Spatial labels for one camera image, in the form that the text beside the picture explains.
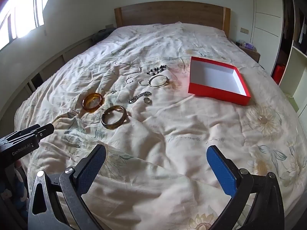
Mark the blue printed cloth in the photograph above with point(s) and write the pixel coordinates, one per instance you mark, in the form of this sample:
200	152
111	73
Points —
13	191

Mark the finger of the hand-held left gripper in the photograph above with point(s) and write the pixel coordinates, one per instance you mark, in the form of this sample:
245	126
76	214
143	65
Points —
22	132
45	130

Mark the wall socket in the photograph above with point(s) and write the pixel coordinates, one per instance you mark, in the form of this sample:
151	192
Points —
109	26

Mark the hanging clothes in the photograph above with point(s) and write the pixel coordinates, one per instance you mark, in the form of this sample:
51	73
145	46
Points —
293	19

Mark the amber resin bangle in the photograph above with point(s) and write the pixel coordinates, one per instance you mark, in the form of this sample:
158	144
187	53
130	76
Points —
90	109

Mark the purple case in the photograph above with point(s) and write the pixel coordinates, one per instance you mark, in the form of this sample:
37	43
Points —
248	45

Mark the green cloth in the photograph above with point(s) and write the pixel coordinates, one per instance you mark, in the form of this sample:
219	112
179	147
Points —
291	100

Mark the low bedside cabinet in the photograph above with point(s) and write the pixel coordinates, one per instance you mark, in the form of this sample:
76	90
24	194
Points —
48	69

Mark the window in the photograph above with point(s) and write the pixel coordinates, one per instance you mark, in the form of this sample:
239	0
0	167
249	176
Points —
21	9

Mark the red cardboard box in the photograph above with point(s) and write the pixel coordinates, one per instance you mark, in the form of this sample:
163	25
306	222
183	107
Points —
215	76

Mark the brown tortoiseshell bangle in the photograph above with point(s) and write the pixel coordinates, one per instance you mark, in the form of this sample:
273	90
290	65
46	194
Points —
106	124

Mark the wall switch plate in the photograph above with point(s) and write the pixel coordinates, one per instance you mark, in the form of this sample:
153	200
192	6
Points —
244	30

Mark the open white closet shelves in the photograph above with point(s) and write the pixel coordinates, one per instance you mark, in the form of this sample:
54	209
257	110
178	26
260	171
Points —
297	60

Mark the white wardrobe doors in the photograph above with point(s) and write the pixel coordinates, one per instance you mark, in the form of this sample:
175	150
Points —
266	16

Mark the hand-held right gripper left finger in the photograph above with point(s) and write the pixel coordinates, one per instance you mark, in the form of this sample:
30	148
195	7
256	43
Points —
92	166

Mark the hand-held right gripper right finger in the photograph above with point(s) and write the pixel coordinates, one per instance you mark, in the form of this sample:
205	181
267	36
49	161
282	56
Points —
220	170

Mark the wooden headboard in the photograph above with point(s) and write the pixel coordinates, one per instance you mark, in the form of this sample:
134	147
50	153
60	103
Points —
168	13

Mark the dark bag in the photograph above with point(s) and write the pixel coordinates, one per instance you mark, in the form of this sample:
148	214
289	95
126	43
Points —
100	35

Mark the wooden nightstand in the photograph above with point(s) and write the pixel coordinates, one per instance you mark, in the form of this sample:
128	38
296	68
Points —
253	52

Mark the red bag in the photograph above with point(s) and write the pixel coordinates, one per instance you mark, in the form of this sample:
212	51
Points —
278	73

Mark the silver metal bangle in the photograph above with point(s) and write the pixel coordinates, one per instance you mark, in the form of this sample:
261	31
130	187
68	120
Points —
150	82

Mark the thin silver hoop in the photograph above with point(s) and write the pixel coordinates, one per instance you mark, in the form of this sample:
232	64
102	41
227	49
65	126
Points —
139	83

